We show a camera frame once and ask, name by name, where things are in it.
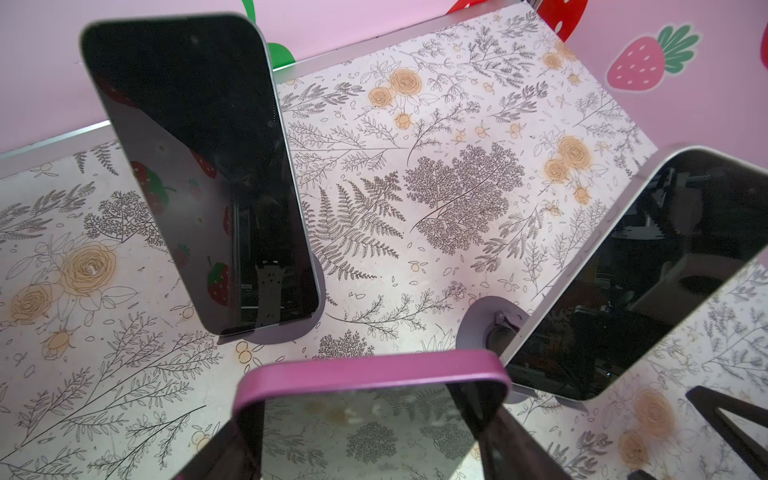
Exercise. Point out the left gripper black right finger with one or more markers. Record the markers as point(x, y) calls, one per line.
point(507, 450)

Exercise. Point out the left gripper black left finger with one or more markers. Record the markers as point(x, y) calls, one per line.
point(235, 452)

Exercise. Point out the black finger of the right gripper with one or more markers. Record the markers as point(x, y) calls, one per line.
point(713, 406)

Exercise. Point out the purple edged black phone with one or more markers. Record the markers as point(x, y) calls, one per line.
point(405, 416)

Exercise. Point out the silver edged black phone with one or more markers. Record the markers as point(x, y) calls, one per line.
point(687, 223)

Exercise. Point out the grey stand right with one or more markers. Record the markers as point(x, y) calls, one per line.
point(498, 336)

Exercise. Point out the green edged black phone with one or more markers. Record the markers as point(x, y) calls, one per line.
point(193, 103)

